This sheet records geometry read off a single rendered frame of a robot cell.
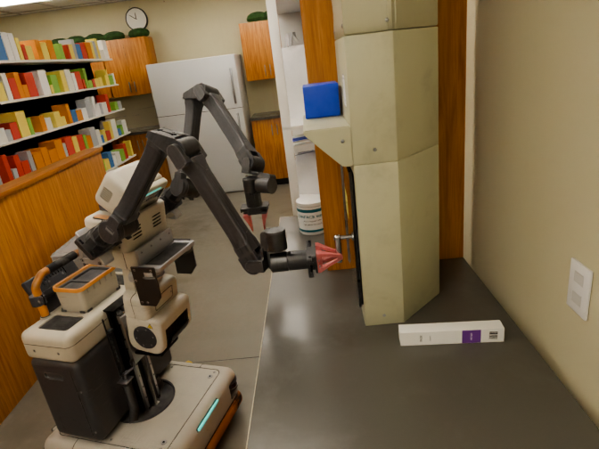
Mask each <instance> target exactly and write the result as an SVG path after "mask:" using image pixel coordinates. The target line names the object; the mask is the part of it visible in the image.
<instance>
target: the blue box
mask: <svg viewBox="0 0 599 449"><path fill-rule="evenodd" d="M302 90H303V98H304V107H305V115H306V119H311V118H324V117H332V116H339V115H340V114H341V108H340V97H339V87H338V83H337V82H336V81H329V82H322V83H314V84H306V85H303V86H302Z"/></svg>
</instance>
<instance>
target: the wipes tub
mask: <svg viewBox="0 0 599 449"><path fill-rule="evenodd" d="M296 205H297V212H298V219H299V231H300V232H301V233H302V234H305V235H318V234H321V233H323V232H324V227H323V219H322V209H321V201H320V195H318V194H312V195H306V196H302V197H300V198H298V199H296Z"/></svg>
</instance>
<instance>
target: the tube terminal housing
mask: <svg viewBox="0 0 599 449"><path fill-rule="evenodd" d="M335 52H336V63H337V75H338V86H339V97H340V107H341V114H342V115H343V117H344V118H345V119H346V120H347V122H348V123H349V125H350V130H351V142H352V153H353V165H352V167H351V170H352V172H353V175H354V182H355V194H356V206H357V229H358V238H359V250H360V265H361V276H362V289H363V300H364V304H363V305H362V312H363V316H364V320H365V326H369V325H379V324H388V323H398V322H405V321H406V320H407V319H409V318H410V317H411V316H412V315H413V314H415V313H416V312H417V311H418V310H420V309H421V308H422V307H423V306H425V305H426V304H427V303H428V302H429V301H431V300H432V299H433V298H435V297H436V296H437V295H438V294H439V51H438V27H428V28H418V29H399V30H390V31H383V32H375V33H368V34H362V35H354V36H347V37H342V38H340V39H338V40H336V41H335ZM342 74H343V75H344V80H345V92H346V104H347V108H346V106H345V105H344V93H343V82H342Z"/></svg>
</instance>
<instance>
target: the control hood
mask: <svg viewBox="0 0 599 449"><path fill-rule="evenodd" d="M303 134H304V135H305V136H306V137H307V139H308V140H310V141H311V142H312V143H314V144H315V145H316V146H317V147H319V148H320V149H321V150H322V151H324V152H325V153H326V154H328V155H329V156H330V157H331V158H333V159H334V160H335V161H337V162H338V163H339V164H340V165H342V166H343V167H352V165H353V153H352V142H351V130H350V125H349V123H348V122H347V120H346V119H345V118H344V117H343V115H342V114H340V115H339V116H332V117H324V118H311V119H306V115H304V116H303Z"/></svg>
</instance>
